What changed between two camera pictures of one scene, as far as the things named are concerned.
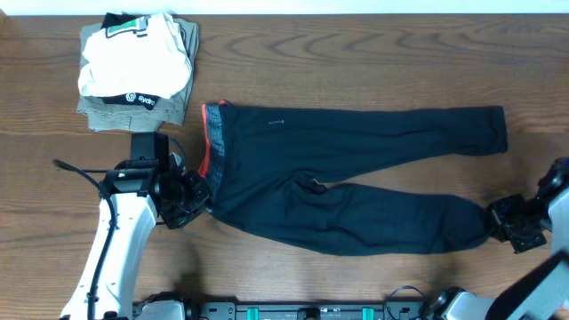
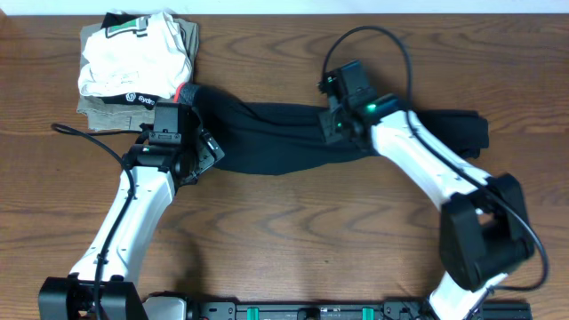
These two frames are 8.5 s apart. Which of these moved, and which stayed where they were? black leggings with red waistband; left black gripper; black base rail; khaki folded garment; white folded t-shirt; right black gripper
Moved: left black gripper; right black gripper; black leggings with red waistband
Stayed: white folded t-shirt; khaki folded garment; black base rail
